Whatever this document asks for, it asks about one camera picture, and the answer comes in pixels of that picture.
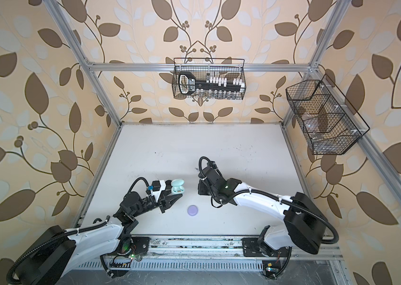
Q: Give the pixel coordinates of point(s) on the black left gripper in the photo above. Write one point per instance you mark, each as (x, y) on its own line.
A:
(165, 202)

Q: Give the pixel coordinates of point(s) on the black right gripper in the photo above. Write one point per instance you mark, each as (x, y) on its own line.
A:
(201, 190)

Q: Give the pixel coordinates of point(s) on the mint green charging case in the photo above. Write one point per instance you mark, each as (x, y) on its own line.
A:
(177, 186)

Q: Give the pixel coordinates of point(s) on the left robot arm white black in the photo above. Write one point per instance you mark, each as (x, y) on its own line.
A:
(58, 251)

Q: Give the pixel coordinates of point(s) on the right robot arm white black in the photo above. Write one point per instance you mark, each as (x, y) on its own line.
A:
(302, 223)

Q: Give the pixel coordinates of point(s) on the purple round earbud case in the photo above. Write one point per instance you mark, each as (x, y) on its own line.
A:
(192, 210)

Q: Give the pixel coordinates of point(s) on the black socket holder tool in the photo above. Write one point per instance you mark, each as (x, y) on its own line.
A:
(189, 84)

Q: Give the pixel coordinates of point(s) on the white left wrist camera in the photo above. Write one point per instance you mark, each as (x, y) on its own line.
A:
(159, 188)

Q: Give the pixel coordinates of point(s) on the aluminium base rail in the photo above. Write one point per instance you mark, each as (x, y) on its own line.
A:
(194, 253)

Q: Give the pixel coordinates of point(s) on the black wire basket back wall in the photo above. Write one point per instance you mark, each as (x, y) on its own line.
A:
(223, 67)

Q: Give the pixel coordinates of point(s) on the black wire basket wall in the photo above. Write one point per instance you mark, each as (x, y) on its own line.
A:
(331, 125)
(223, 67)

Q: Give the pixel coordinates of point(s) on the black wire basket right wall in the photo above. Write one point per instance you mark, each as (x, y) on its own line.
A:
(331, 125)

